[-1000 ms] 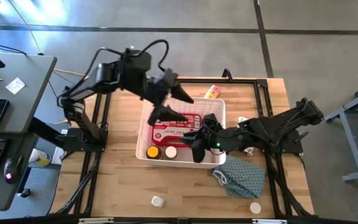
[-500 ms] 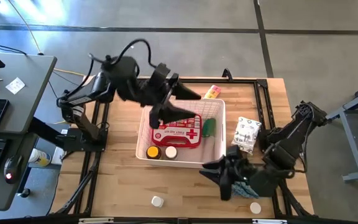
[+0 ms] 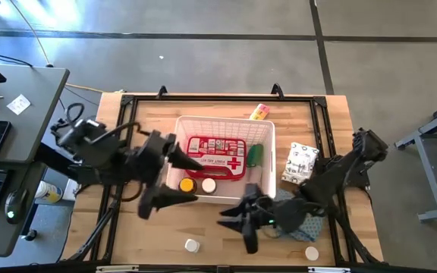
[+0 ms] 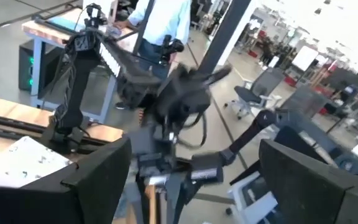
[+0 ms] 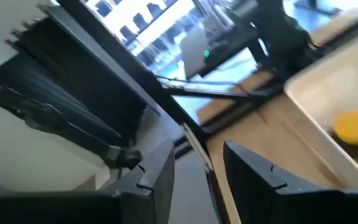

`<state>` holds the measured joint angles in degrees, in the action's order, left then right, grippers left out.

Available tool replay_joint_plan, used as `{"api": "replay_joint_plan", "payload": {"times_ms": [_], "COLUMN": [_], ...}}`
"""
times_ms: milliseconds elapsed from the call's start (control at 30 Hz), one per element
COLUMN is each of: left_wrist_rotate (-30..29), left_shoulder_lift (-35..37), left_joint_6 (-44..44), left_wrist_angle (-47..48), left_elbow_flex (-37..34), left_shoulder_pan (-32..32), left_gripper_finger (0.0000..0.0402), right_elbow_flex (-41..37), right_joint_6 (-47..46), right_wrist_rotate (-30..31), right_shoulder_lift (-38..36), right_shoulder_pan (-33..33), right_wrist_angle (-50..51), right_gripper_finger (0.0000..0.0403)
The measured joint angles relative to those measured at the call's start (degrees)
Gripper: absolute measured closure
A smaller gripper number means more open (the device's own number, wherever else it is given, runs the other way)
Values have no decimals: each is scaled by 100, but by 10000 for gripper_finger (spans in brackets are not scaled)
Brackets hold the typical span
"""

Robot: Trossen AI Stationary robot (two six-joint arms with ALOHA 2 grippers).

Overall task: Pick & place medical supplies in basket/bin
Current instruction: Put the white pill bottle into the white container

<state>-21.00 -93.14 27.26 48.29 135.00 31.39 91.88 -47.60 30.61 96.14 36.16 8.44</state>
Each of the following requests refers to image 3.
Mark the white paper note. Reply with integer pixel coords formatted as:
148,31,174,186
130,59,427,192
5,93,32,116

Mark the black computer mouse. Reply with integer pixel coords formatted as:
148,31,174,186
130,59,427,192
5,188,29,224

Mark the white yellow-labelled canister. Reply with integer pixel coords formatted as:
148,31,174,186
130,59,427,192
34,180,63,204

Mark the white mesh plastic basket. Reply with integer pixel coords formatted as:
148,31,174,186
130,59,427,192
165,115,277,206

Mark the grey metal table stand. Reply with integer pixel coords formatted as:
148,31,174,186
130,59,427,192
395,94,437,223

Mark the red first aid kit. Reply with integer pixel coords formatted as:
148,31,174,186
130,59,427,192
184,135,248,179

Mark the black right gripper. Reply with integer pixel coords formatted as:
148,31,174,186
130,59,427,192
217,184,280,254

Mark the white box under desk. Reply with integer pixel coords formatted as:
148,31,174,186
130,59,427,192
61,177,81,202

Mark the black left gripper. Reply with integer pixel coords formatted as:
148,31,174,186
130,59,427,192
127,130,204,221

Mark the black desk cable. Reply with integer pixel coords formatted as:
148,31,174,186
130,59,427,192
0,48,33,68

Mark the white patterned gauze packet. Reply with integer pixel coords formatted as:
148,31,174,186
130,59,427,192
281,142,320,191

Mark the black aluminium table frame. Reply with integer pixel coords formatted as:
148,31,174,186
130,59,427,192
61,83,385,266

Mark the large white-capped pill bottle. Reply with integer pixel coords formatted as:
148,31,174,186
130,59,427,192
200,177,218,194

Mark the teal patterned cloth cap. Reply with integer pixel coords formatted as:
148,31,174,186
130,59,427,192
258,188,325,243

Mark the rainbow weekly pill organizer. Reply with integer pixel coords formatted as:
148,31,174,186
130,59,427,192
248,102,271,121

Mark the yellow floor cable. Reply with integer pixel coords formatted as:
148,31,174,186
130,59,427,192
8,0,104,94

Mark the small white bottle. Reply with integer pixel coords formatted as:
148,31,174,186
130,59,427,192
184,238,201,254

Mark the white round lid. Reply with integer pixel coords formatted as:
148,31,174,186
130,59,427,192
304,246,320,262

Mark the grey desk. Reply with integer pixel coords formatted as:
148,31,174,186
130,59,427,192
0,62,83,258

